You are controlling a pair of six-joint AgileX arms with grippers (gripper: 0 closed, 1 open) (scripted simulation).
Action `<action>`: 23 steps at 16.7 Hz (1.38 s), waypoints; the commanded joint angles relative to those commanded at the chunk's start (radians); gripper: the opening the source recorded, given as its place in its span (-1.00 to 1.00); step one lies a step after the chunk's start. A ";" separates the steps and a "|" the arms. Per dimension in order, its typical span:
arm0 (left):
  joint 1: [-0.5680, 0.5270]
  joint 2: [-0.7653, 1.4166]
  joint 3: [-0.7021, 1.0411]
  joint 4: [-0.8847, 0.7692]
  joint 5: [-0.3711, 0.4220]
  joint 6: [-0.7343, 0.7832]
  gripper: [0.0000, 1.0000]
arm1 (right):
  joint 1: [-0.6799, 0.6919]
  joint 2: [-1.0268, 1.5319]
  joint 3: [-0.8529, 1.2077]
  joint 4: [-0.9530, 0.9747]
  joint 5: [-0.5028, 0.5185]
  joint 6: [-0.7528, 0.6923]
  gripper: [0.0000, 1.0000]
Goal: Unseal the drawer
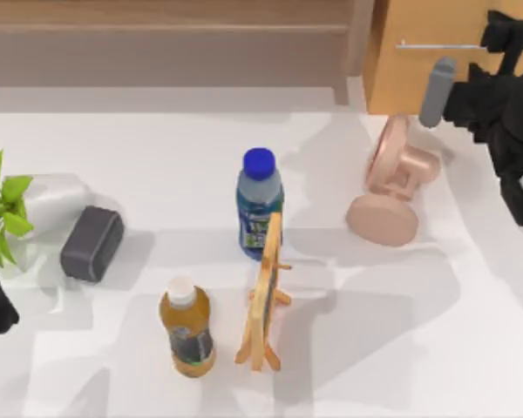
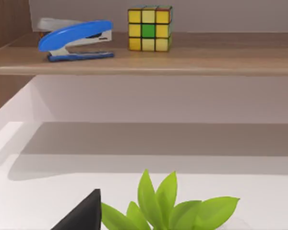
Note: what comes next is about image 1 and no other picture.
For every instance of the dark grey box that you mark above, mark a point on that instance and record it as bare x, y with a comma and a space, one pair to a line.
91, 244

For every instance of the blue cap bottle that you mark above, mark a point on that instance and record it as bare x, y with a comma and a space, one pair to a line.
259, 204

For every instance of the white pot green plant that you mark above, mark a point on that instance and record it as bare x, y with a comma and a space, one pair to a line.
52, 200

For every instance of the wooden framed blackboard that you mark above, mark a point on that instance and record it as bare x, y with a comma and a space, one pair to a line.
261, 305

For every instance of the wooden cupboard door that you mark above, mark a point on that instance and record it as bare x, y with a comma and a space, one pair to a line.
401, 78

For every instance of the yellow bottle white cap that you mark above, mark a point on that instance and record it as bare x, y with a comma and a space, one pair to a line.
187, 326

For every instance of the pink desk fan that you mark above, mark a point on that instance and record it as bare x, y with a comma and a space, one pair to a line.
396, 183

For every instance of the wooden open shelves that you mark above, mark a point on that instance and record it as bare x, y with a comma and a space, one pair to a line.
165, 48

